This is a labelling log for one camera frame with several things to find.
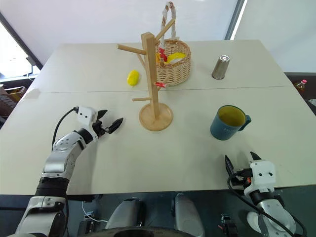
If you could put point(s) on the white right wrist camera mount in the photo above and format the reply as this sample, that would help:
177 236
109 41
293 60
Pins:
262 174

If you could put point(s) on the oil bottle pink cap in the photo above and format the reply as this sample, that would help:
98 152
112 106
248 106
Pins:
301 85

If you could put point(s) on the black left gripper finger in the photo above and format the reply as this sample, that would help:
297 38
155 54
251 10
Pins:
115 125
102 114

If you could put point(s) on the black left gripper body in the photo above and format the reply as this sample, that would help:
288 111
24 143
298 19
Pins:
99 128

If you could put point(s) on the stainless steel tumbler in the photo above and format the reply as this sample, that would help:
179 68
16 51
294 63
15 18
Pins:
221 67

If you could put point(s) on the red yellow snack packet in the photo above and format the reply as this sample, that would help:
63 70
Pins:
161 55

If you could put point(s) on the grey rounded shell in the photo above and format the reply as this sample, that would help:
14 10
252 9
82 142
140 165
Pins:
126 212
186 214

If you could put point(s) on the small black device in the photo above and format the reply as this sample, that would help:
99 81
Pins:
227 225

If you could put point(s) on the red tape marker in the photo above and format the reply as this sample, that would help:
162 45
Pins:
160 84

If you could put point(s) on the blue mug yellow inside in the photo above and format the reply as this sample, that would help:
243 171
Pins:
225 127

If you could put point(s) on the dark crate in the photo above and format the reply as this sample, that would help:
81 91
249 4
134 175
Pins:
11 97

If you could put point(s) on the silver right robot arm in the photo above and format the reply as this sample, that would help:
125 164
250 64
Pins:
271 209

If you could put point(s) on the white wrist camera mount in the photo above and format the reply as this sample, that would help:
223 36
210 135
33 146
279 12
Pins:
262 174
85 115

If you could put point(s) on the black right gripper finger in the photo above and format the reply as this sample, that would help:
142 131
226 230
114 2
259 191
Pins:
254 157
229 165

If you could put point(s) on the dark round rim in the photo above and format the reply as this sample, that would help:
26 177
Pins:
138 232

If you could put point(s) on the wooden mug tree stand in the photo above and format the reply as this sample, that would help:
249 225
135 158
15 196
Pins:
151 74

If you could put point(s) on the yellow lemon toy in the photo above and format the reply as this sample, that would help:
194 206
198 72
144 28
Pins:
133 78

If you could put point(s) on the dark diagonal frame bar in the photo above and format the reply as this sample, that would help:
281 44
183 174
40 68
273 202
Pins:
22 42

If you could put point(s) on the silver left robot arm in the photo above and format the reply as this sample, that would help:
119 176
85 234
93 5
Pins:
60 158

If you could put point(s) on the small black box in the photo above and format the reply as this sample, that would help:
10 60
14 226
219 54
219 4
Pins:
86 225

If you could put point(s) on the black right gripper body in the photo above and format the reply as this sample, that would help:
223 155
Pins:
243 179

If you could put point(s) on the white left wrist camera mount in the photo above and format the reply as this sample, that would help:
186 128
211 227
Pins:
85 115

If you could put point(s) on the dark window frame post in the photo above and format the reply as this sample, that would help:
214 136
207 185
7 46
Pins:
234 19

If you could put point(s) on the yellow item in basket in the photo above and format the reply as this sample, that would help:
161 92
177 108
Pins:
176 57

